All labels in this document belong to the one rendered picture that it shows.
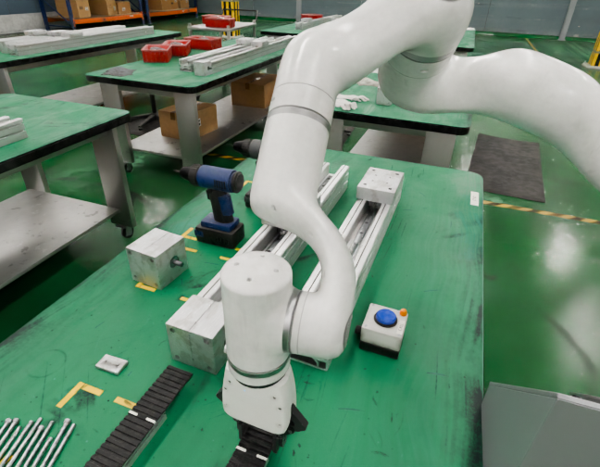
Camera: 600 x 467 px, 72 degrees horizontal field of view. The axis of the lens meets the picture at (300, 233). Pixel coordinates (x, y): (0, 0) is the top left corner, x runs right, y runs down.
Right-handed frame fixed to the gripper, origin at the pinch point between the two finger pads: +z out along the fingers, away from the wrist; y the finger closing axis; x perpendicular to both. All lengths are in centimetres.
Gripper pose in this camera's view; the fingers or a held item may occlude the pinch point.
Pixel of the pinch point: (261, 431)
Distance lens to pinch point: 71.9
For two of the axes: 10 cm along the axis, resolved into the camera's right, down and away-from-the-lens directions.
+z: -0.3, 8.5, 5.3
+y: 9.3, 2.2, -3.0
